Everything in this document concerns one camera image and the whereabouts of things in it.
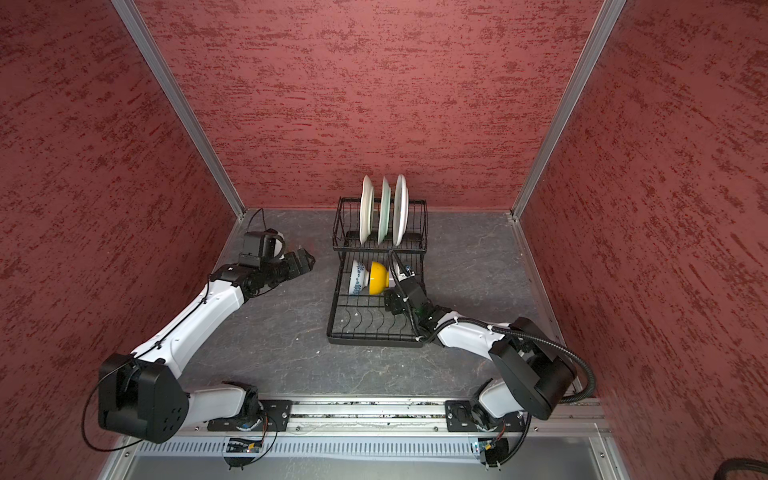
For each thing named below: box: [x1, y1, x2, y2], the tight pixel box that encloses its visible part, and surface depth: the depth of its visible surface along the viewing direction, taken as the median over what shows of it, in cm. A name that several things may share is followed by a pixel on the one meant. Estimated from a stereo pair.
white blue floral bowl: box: [348, 259, 369, 295], surface depth 91 cm
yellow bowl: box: [369, 261, 389, 295], surface depth 92 cm
